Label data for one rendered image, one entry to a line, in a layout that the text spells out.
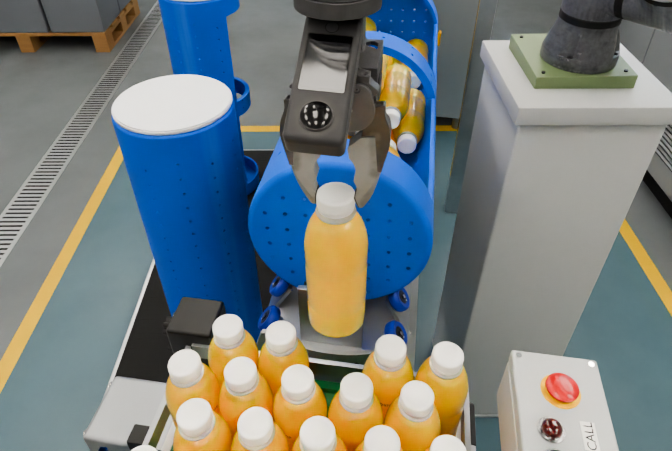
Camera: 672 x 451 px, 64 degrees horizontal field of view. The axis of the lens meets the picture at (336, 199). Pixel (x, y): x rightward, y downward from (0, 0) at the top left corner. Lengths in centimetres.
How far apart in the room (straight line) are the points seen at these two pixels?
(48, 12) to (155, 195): 323
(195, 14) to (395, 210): 138
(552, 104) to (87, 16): 369
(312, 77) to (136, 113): 93
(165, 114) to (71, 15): 316
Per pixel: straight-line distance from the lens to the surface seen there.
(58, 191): 301
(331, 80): 41
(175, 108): 131
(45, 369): 223
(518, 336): 161
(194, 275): 150
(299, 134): 39
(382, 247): 82
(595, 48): 119
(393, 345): 70
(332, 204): 52
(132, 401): 98
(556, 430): 66
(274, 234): 84
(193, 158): 126
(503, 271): 139
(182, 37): 206
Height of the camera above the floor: 166
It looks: 39 degrees down
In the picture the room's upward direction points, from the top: straight up
